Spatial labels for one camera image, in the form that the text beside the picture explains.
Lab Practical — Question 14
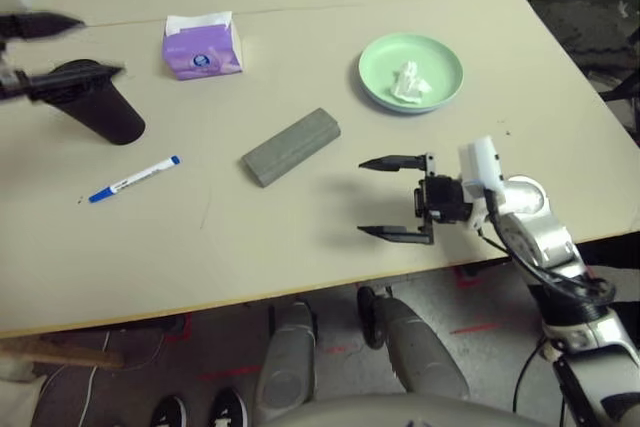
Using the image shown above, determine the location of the red floor tape line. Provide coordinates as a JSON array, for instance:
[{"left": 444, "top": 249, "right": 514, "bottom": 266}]
[{"left": 449, "top": 322, "right": 502, "bottom": 336}]

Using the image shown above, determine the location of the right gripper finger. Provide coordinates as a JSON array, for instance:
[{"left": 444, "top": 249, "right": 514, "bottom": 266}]
[
  {"left": 356, "top": 224, "right": 436, "bottom": 247},
  {"left": 358, "top": 152, "right": 436, "bottom": 179}
]

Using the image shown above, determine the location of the grey robot right leg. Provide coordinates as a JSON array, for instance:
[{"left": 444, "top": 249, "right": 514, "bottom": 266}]
[{"left": 356, "top": 285, "right": 472, "bottom": 399}]

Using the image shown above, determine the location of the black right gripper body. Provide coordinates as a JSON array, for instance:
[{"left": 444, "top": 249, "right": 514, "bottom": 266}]
[{"left": 414, "top": 175, "right": 472, "bottom": 226}]

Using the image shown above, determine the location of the wooden plank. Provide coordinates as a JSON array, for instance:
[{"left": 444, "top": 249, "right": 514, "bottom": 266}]
[{"left": 0, "top": 336, "right": 126, "bottom": 370}]

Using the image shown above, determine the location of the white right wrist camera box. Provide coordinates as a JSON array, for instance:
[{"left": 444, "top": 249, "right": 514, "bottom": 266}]
[{"left": 457, "top": 135, "right": 504, "bottom": 229}]

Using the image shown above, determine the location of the black plastic cup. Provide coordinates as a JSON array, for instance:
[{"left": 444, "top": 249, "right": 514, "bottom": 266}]
[{"left": 49, "top": 58, "right": 148, "bottom": 147}]

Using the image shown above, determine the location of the red floor tape corner mark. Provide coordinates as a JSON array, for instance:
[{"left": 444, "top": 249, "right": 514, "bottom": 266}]
[{"left": 452, "top": 266, "right": 482, "bottom": 289}]

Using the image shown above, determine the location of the light green plate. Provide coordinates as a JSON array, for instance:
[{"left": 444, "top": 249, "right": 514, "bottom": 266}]
[{"left": 357, "top": 33, "right": 465, "bottom": 114}]

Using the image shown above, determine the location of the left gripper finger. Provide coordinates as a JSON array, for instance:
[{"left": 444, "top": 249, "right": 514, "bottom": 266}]
[
  {"left": 0, "top": 10, "right": 87, "bottom": 40},
  {"left": 26, "top": 65, "right": 127, "bottom": 104}
]

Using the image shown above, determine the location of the white marker blue cap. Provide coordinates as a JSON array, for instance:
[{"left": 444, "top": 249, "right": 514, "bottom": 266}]
[{"left": 88, "top": 155, "right": 183, "bottom": 205}]

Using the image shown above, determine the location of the grey glasses case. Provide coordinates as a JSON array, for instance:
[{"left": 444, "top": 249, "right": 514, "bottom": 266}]
[{"left": 241, "top": 107, "right": 343, "bottom": 190}]

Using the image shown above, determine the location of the thin white floor cable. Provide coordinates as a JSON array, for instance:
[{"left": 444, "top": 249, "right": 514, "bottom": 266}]
[{"left": 39, "top": 330, "right": 167, "bottom": 427}]

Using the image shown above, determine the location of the light grey robot torso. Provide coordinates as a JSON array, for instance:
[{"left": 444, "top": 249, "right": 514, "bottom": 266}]
[{"left": 239, "top": 391, "right": 551, "bottom": 427}]

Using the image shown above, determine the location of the white tissue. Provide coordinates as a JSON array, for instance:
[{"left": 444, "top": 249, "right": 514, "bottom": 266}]
[{"left": 389, "top": 60, "right": 433, "bottom": 104}]

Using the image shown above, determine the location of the purple tissue pack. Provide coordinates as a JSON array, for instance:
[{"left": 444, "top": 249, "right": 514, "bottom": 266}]
[{"left": 161, "top": 10, "right": 247, "bottom": 82}]

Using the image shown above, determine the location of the black bystander sneaker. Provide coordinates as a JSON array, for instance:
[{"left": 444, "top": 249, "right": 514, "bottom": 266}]
[
  {"left": 151, "top": 394, "right": 189, "bottom": 427},
  {"left": 212, "top": 386, "right": 251, "bottom": 427}
]

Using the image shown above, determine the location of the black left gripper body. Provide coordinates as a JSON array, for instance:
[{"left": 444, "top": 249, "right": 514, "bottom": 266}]
[{"left": 0, "top": 38, "right": 32, "bottom": 104}]

